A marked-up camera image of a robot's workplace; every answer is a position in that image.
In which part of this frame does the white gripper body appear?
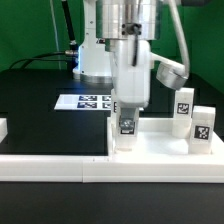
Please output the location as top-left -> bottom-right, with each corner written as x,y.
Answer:
110,40 -> 151,108

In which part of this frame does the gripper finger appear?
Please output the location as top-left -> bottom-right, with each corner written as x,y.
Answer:
119,108 -> 138,131

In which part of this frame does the white square table top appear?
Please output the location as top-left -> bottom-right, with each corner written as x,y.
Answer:
106,116 -> 224,158

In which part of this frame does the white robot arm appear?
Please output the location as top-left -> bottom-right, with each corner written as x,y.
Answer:
73,0 -> 212,134

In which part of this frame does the white sheet with markers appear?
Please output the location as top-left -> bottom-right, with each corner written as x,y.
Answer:
54,94 -> 111,110

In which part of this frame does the white U-shaped obstacle fence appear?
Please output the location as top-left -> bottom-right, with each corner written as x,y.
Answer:
0,117 -> 224,184

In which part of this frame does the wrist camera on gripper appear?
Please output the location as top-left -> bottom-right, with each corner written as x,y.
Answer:
151,53 -> 189,90

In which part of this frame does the black cable bundle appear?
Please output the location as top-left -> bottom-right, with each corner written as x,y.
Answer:
8,0 -> 80,70

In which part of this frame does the white camera cable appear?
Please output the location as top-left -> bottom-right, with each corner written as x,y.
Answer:
168,0 -> 192,76

